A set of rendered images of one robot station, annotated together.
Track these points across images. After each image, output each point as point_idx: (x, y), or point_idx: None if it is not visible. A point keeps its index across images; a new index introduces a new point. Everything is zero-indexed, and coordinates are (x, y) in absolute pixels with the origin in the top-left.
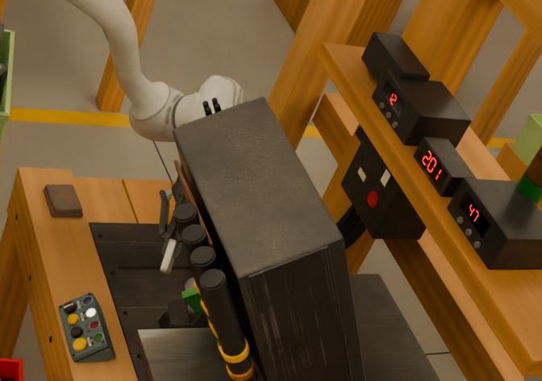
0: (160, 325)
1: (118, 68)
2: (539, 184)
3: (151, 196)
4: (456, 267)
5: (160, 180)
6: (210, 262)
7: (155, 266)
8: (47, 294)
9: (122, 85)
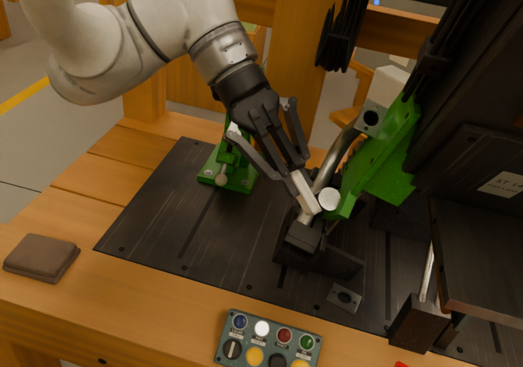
0: (281, 262)
1: None
2: None
3: (93, 176)
4: None
5: (78, 158)
6: None
7: (195, 223)
8: (173, 361)
9: (52, 29)
